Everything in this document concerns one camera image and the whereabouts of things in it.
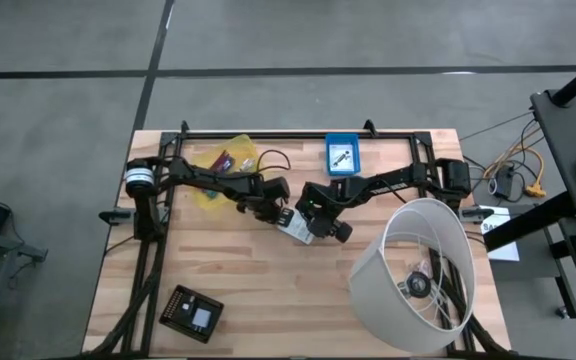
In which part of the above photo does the yellow translucent plastic bin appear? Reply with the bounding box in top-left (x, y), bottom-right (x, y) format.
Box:
top-left (189, 133), bottom-right (261, 212)

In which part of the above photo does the black side desk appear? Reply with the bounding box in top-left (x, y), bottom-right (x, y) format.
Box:
top-left (529, 86), bottom-right (576, 222)

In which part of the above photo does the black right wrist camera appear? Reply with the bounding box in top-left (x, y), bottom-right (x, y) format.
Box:
top-left (294, 181), bottom-right (332, 218)

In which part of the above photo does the black table frame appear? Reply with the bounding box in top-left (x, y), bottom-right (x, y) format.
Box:
top-left (82, 119), bottom-right (514, 360)

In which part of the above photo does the blue plastic basket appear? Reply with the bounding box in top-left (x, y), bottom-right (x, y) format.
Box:
top-left (323, 131), bottom-right (363, 178)

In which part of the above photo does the black power adapter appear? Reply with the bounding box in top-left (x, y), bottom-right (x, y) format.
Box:
top-left (494, 165), bottom-right (517, 199)

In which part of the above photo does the white box with printed labels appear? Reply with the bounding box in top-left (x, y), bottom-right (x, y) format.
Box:
top-left (276, 206), bottom-right (316, 246)

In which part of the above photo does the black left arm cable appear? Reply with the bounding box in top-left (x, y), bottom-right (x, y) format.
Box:
top-left (256, 148), bottom-right (292, 176)

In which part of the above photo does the black electronic device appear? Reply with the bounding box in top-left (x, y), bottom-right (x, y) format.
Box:
top-left (158, 283), bottom-right (225, 345)

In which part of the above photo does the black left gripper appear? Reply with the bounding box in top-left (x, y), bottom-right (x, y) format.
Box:
top-left (234, 175), bottom-right (295, 229)

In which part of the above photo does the black lamp fitting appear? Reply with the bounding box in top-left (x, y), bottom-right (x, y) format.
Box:
top-left (398, 270), bottom-right (435, 301)

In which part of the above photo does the white box with reader picture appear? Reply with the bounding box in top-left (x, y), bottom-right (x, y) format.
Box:
top-left (328, 142), bottom-right (357, 172)

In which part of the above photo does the white lampshade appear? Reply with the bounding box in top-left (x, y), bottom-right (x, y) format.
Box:
top-left (347, 197), bottom-right (478, 355)

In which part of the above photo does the small grey square item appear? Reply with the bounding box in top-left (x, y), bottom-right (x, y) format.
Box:
top-left (190, 307), bottom-right (214, 330)

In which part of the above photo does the yellow cable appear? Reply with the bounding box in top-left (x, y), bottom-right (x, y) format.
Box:
top-left (482, 144), bottom-right (549, 199)

